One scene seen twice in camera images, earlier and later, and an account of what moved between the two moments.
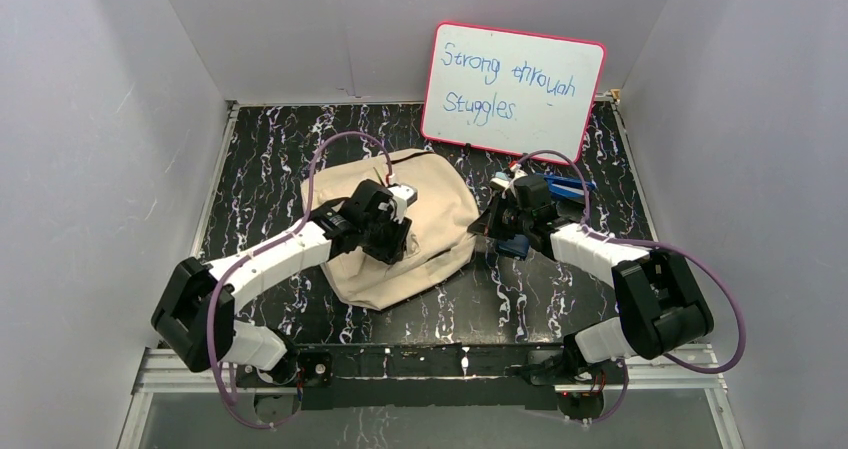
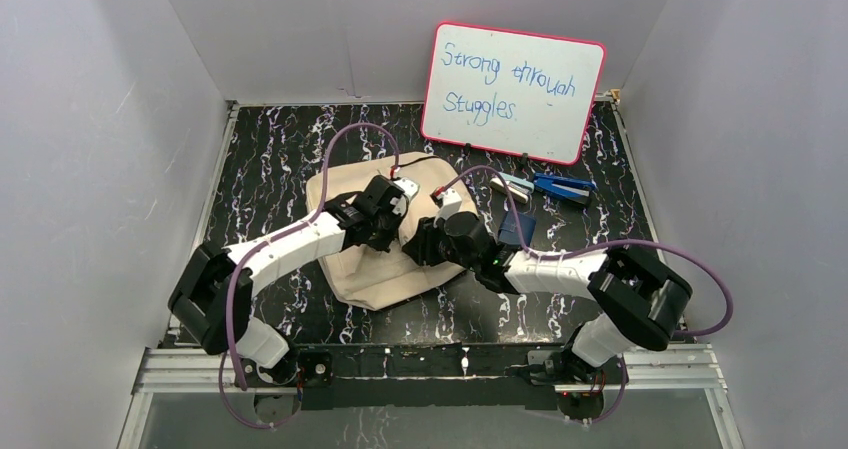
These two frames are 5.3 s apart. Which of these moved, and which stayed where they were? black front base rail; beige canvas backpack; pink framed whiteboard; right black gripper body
Moved: right black gripper body
Stayed: pink framed whiteboard; black front base rail; beige canvas backpack
